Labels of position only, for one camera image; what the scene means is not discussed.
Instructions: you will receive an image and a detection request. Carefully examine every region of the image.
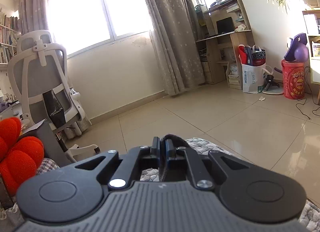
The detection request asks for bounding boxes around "red printed bucket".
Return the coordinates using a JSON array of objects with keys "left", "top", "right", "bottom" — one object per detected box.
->
[{"left": 281, "top": 60, "right": 305, "bottom": 100}]

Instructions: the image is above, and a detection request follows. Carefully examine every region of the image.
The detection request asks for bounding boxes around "red flower plush cushion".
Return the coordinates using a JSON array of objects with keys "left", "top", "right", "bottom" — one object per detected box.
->
[{"left": 1, "top": 117, "right": 44, "bottom": 196}]

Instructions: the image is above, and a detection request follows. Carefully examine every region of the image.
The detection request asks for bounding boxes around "grey ruffle-collar t-shirt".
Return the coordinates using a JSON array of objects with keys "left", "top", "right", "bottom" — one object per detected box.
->
[{"left": 158, "top": 134, "right": 190, "bottom": 182}]

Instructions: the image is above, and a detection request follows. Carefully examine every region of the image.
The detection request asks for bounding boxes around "checked grey bed quilt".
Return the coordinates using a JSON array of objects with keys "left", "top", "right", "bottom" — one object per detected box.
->
[{"left": 1, "top": 138, "right": 319, "bottom": 231}]

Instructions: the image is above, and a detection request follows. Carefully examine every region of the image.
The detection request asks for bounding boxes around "wooden computer desk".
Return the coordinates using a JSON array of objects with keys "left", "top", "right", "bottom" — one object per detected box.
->
[{"left": 195, "top": 0, "right": 254, "bottom": 90}]

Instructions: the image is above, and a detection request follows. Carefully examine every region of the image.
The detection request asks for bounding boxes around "white mesh office chair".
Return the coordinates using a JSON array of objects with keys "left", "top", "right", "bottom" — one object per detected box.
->
[{"left": 6, "top": 29, "right": 101, "bottom": 164}]

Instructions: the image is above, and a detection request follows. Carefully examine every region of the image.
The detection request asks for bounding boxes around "grey star curtain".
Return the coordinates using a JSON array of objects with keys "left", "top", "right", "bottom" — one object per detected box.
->
[{"left": 146, "top": 0, "right": 205, "bottom": 96}]

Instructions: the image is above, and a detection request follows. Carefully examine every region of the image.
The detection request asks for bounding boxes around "grey bedside cabinet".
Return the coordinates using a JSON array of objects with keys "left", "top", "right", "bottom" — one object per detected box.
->
[{"left": 20, "top": 120, "right": 71, "bottom": 167}]

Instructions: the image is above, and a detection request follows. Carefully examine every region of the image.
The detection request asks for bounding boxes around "white shopping bag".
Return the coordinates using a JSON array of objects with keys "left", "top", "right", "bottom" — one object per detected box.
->
[{"left": 238, "top": 44, "right": 273, "bottom": 94}]

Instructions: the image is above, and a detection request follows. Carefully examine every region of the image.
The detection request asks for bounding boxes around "purple toy on bucket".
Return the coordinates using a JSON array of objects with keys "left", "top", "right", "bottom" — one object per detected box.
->
[{"left": 284, "top": 33, "right": 309, "bottom": 63}]

